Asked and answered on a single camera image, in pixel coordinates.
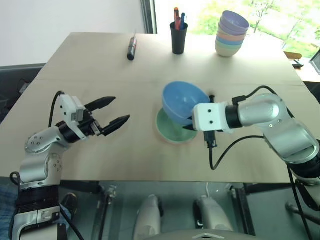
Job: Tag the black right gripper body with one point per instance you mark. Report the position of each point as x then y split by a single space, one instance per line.
210 138

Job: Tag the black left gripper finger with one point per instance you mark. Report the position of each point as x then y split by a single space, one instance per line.
117 123
102 102

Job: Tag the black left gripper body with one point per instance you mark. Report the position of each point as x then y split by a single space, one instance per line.
89 123

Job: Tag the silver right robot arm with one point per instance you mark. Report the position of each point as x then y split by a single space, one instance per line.
270 110

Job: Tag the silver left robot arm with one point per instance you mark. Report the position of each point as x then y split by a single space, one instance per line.
33 160

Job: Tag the cream stacked bowl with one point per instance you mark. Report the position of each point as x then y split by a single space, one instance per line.
226 52

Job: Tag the mint green stacked bowl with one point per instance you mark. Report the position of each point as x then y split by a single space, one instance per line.
225 46

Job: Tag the light blue stacked bowl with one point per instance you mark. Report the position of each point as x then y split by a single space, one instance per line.
226 42

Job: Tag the orange stacked bowl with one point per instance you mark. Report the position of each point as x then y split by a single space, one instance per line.
227 38

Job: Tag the lavender stacked bowl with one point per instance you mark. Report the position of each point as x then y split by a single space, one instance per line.
226 33

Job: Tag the purple stacked bowl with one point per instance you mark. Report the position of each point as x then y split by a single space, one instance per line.
233 21

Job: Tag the black marker with red tip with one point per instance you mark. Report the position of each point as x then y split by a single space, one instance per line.
131 48

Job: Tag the silver rounded robot leg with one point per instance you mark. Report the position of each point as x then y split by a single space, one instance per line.
212 215
147 217

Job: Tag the black pen cup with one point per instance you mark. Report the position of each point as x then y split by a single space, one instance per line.
178 40

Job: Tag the dark shoe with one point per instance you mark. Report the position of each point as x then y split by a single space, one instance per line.
69 203

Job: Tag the blue pen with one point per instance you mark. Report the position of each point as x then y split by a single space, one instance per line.
183 21

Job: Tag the grey robot torso edge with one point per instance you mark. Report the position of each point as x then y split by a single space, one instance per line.
200 236

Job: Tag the orange pen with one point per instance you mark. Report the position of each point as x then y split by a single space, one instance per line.
177 17

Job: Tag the small black device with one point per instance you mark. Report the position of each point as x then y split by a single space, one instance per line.
298 65

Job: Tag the blue jeans leg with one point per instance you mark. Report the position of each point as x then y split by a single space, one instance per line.
7 205

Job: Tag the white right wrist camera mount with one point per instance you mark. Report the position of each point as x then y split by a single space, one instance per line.
210 116

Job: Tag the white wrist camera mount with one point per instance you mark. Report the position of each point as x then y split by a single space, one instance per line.
67 105
210 116

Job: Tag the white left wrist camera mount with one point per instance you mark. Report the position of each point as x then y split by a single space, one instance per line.
67 105

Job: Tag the dark window frame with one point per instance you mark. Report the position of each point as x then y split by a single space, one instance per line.
148 15

